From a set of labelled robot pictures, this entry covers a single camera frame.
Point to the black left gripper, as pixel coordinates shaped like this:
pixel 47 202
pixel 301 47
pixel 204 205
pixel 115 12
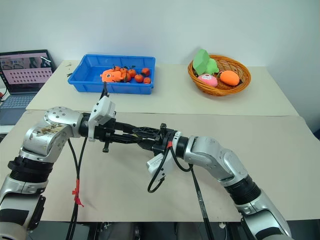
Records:
pixel 103 135

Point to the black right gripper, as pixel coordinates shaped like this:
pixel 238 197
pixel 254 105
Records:
pixel 163 141

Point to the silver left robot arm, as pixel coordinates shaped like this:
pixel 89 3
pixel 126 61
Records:
pixel 50 136

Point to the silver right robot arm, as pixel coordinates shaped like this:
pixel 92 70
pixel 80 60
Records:
pixel 225 160

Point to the beige table cover sheet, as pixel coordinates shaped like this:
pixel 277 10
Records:
pixel 172 101
pixel 120 180

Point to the small orange tangerine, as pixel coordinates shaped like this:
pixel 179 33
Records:
pixel 132 72
pixel 116 68
pixel 147 80
pixel 139 78
pixel 146 72
pixel 124 70

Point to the orange fish toy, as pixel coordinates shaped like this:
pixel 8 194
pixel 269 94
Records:
pixel 111 75

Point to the blue plastic bin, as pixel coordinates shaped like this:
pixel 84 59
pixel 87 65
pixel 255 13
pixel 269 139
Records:
pixel 87 75

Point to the red tape strip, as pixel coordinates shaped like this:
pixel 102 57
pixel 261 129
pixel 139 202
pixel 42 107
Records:
pixel 78 186

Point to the pink round soft toy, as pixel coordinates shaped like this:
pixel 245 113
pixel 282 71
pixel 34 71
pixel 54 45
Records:
pixel 207 80

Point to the brown wicker basket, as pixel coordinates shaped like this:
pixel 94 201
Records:
pixel 225 88

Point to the dark green foam block toy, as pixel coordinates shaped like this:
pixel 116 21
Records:
pixel 200 61

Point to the light green soft toy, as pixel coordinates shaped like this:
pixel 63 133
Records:
pixel 213 66

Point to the orange mango soft toy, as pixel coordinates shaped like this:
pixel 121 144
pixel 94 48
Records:
pixel 229 78

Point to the grey open laptop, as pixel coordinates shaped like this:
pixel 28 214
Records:
pixel 22 72

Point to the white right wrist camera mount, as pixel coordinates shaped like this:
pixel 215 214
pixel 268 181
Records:
pixel 157 164

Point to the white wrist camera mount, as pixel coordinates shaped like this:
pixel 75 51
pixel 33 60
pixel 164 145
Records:
pixel 103 110
pixel 157 164

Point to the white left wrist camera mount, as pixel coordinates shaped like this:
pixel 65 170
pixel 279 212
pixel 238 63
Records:
pixel 103 110

